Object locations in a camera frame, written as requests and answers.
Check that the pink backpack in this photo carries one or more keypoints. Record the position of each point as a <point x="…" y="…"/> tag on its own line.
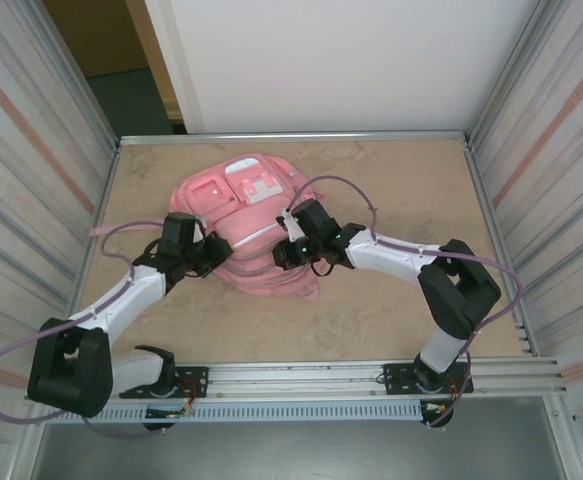
<point x="251" y="250"/>

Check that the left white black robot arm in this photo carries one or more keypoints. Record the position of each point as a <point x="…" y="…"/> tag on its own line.
<point x="66" y="375"/>

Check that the aluminium table side rail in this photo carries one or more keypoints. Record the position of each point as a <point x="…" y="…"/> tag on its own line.
<point x="485" y="200"/>
<point x="102" y="207"/>

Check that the aluminium table edge rail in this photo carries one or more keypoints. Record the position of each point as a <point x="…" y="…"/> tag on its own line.
<point x="291" y="137"/>

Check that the wide aluminium mounting rail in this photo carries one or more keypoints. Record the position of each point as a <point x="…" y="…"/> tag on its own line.
<point x="291" y="375"/>

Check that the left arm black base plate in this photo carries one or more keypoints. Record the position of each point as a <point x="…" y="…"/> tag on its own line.
<point x="191" y="381"/>

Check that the aluminium frame post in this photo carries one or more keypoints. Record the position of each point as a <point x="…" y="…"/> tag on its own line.
<point x="491" y="100"/>
<point x="96" y="107"/>

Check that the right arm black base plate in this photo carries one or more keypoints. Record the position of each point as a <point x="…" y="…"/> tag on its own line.
<point x="396" y="380"/>

